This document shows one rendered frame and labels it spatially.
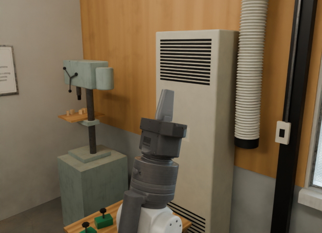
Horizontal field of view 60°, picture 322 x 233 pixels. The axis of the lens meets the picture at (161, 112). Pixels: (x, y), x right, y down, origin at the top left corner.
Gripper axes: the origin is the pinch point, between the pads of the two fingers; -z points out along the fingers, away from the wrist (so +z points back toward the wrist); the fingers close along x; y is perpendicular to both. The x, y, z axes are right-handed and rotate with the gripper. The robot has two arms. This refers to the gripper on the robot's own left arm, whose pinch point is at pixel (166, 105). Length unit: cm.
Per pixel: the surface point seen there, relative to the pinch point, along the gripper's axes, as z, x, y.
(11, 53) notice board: -34, -250, 31
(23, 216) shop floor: 125, -264, -3
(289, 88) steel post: -25, -58, -110
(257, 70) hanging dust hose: -34, -72, -97
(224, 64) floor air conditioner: -35, -85, -83
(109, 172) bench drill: 59, -189, -61
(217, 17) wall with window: -71, -106, -89
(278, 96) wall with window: -22, -70, -117
